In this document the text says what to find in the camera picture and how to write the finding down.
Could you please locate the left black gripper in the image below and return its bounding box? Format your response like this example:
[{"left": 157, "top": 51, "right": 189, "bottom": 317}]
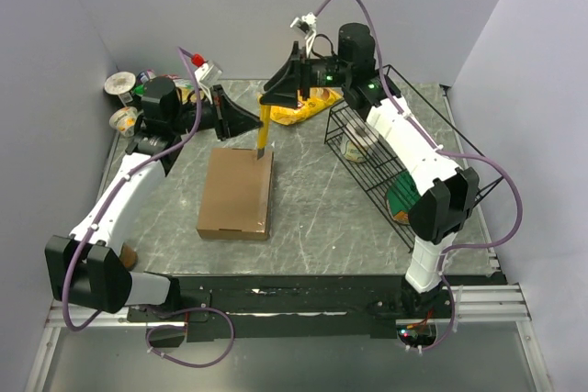
[{"left": 169, "top": 84, "right": 263, "bottom": 141}]

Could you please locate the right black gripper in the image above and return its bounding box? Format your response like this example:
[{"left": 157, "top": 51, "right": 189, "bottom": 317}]
[{"left": 259, "top": 42, "right": 351, "bottom": 110}]

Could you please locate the yellow utility knife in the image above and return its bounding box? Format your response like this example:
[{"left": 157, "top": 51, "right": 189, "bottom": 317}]
[{"left": 256, "top": 105, "right": 271, "bottom": 160}]

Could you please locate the brown cardboard express box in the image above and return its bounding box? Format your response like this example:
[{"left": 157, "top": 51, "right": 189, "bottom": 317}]
[{"left": 197, "top": 148, "right": 274, "bottom": 241}]

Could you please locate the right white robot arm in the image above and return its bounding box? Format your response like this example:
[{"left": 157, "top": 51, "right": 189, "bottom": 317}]
[{"left": 260, "top": 14, "right": 479, "bottom": 318}]

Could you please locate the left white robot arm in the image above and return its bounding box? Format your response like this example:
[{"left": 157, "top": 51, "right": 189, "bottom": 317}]
[{"left": 45, "top": 76, "right": 262, "bottom": 320}]

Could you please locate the yellow chips bag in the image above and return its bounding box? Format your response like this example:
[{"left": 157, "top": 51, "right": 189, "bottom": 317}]
[{"left": 269, "top": 87, "right": 343, "bottom": 126}]

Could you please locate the green white chips bag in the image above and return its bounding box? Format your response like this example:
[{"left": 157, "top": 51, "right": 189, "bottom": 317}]
[{"left": 132, "top": 73, "right": 206, "bottom": 106}]

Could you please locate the blue white cup behind bag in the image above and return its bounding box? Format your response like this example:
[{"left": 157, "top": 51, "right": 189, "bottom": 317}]
[{"left": 136, "top": 69, "right": 156, "bottom": 85}]

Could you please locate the yogurt cup yellow label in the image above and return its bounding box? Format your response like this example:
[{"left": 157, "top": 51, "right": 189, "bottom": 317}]
[{"left": 109, "top": 106, "right": 139, "bottom": 138}]

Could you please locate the yogurt cup upright corner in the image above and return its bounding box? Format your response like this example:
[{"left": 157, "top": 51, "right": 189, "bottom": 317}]
[{"left": 104, "top": 72, "right": 136, "bottom": 106}]

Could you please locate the green snack pack in basket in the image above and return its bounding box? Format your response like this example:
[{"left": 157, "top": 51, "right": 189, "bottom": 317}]
[{"left": 386, "top": 172, "right": 420, "bottom": 225}]

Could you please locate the brown can at edge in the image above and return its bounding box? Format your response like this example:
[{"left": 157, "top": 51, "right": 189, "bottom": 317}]
[{"left": 119, "top": 244, "right": 138, "bottom": 271}]

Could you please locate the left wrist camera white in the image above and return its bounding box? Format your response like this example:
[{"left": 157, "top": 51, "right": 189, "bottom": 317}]
[{"left": 190, "top": 54, "right": 222, "bottom": 88}]

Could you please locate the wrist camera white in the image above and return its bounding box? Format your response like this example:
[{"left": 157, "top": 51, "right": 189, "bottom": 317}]
[
  {"left": 190, "top": 54, "right": 222, "bottom": 88},
  {"left": 289, "top": 12, "right": 317, "bottom": 37}
]

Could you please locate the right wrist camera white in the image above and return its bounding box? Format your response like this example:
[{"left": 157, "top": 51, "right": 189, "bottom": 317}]
[{"left": 289, "top": 12, "right": 317, "bottom": 37}]

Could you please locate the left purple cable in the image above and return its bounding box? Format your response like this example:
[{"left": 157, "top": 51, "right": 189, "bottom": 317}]
[{"left": 62, "top": 46, "right": 203, "bottom": 331}]

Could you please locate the purple cable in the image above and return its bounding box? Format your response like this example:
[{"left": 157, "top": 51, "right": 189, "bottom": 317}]
[
  {"left": 314, "top": 0, "right": 525, "bottom": 353},
  {"left": 62, "top": 46, "right": 203, "bottom": 331}
]

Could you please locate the cup inside wire basket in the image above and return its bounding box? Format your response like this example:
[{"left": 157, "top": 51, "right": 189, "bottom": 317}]
[{"left": 340, "top": 120, "right": 378, "bottom": 163}]

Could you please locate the black wire basket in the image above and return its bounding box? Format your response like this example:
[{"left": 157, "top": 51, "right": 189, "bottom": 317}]
[{"left": 325, "top": 80, "right": 495, "bottom": 254}]

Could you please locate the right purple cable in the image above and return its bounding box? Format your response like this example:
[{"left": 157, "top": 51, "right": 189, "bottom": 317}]
[{"left": 314, "top": 0, "right": 525, "bottom": 353}]

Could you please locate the aluminium rail frame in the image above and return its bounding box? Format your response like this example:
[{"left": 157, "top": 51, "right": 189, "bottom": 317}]
[{"left": 43, "top": 284, "right": 532, "bottom": 329}]

